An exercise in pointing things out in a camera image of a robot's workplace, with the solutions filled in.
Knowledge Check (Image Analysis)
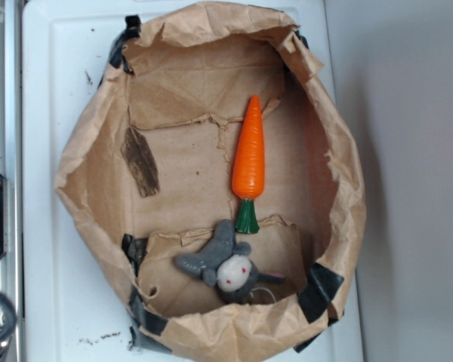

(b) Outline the orange plastic toy carrot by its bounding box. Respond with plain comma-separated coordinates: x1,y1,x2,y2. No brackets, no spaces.
232,95,265,234

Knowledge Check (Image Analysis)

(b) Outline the brown paper bag tray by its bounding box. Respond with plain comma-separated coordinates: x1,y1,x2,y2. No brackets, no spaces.
54,2,366,361

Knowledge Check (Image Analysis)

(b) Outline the grey plush bunny toy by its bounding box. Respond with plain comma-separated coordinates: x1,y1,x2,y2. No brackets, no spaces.
174,219,285,304

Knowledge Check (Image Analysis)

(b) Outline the dark wood chip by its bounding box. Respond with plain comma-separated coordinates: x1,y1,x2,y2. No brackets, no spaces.
121,127,160,198

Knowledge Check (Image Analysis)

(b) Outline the white plastic tray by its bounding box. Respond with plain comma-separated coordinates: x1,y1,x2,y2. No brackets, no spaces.
20,0,365,362

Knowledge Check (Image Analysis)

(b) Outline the grey cable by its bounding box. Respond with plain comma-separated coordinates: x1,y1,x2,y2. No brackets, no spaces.
0,285,17,345

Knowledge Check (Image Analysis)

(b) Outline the aluminium frame rail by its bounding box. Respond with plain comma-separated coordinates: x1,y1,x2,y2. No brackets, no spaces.
0,1,25,361

